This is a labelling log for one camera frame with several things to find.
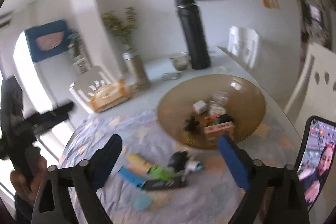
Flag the person left hand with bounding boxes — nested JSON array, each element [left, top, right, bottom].
[[10, 156, 48, 205]]

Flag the flower vase with stems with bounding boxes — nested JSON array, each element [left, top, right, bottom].
[[101, 7, 137, 53]]

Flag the dark cartoon figurine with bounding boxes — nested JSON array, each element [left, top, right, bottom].
[[183, 113, 236, 132]]

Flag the white chair near right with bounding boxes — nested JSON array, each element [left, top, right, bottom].
[[284, 43, 335, 130]]

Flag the black rectangular box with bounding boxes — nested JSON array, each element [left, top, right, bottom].
[[140, 176, 187, 191]]

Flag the white chair far left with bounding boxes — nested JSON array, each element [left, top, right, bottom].
[[70, 66, 112, 114]]

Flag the black helmet figurine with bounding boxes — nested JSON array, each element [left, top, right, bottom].
[[167, 151, 206, 175]]

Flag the white carved shelf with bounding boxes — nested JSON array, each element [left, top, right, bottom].
[[68, 28, 92, 75]]

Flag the metal ashtray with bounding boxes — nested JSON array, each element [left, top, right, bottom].
[[161, 72, 181, 81]]

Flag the brown ribbed glass bowl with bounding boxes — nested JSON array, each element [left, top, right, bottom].
[[157, 75, 266, 149]]

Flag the green translucent leaf toy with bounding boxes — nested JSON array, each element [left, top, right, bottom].
[[147, 165, 174, 181]]

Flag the white chair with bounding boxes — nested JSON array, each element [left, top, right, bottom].
[[227, 26, 261, 71], [70, 66, 112, 114], [284, 43, 335, 130]]

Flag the blue wall hanging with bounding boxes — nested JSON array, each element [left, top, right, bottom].
[[24, 20, 71, 63]]

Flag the teal round disc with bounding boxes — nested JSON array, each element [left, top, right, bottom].
[[132, 195, 152, 210]]

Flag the champagne gold thermos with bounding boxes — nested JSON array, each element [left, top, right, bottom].
[[123, 51, 151, 90]]

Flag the tall black thermos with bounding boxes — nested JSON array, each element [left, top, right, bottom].
[[174, 0, 211, 70]]

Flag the orange tissue pack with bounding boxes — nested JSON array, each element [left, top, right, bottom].
[[89, 79, 131, 113]]

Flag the yellow wall ornaments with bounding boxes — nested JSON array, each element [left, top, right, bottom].
[[262, 0, 280, 9]]

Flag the pink rectangular box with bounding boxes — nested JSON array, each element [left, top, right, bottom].
[[204, 122, 235, 144]]

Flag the smartphone on stand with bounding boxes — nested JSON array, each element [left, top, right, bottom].
[[295, 115, 335, 210]]

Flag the floral patterned tablecloth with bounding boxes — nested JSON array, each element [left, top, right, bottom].
[[56, 108, 302, 224]]

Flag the white chair far right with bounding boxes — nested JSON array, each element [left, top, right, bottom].
[[227, 26, 261, 71]]

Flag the white power adapter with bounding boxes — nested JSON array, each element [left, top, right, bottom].
[[193, 100, 207, 115]]

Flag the blue lighter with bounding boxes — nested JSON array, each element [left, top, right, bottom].
[[118, 166, 146, 189]]

